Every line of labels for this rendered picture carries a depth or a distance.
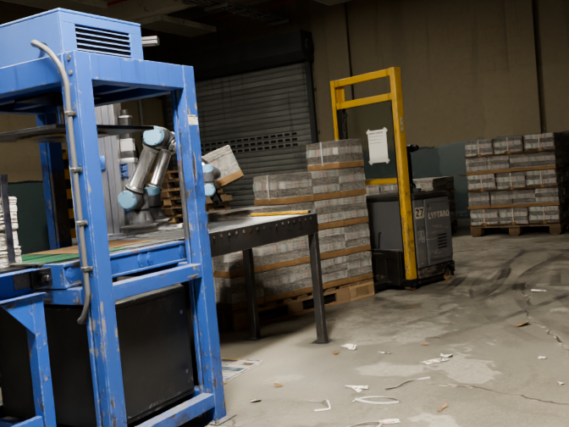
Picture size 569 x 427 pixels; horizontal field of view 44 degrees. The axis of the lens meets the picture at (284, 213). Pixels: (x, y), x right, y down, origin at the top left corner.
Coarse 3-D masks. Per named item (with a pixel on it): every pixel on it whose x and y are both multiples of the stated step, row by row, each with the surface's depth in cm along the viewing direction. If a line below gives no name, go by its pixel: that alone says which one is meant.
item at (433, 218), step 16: (432, 192) 614; (448, 192) 626; (368, 208) 634; (384, 208) 619; (416, 208) 597; (432, 208) 612; (448, 208) 626; (368, 224) 635; (384, 224) 621; (400, 224) 608; (416, 224) 597; (432, 224) 611; (448, 224) 626; (384, 240) 623; (400, 240) 610; (416, 240) 597; (432, 240) 611; (448, 240) 626; (432, 256) 610; (448, 256) 625; (432, 272) 609; (448, 272) 626
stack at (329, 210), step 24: (216, 216) 493; (240, 216) 496; (264, 216) 511; (336, 216) 558; (288, 240) 524; (336, 240) 557; (216, 264) 499; (240, 264) 495; (264, 264) 509; (336, 264) 556; (216, 288) 503; (240, 288) 496; (264, 288) 508; (288, 288) 523; (336, 288) 574; (240, 312) 494; (288, 312) 524
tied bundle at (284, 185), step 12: (264, 180) 540; (276, 180) 529; (288, 180) 526; (300, 180) 534; (264, 192) 542; (276, 192) 531; (288, 192) 525; (300, 192) 533; (312, 192) 542; (276, 204) 534
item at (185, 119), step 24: (192, 72) 305; (192, 96) 304; (192, 120) 304; (192, 144) 303; (192, 168) 302; (192, 192) 303; (192, 216) 304; (192, 240) 306; (192, 288) 308; (192, 312) 309; (216, 312) 311; (216, 336) 310; (216, 360) 310; (216, 384) 309; (216, 408) 308
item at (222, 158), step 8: (216, 152) 453; (224, 152) 453; (232, 152) 465; (208, 160) 453; (216, 160) 453; (224, 160) 454; (232, 160) 454; (224, 168) 454; (232, 168) 454; (224, 176) 453
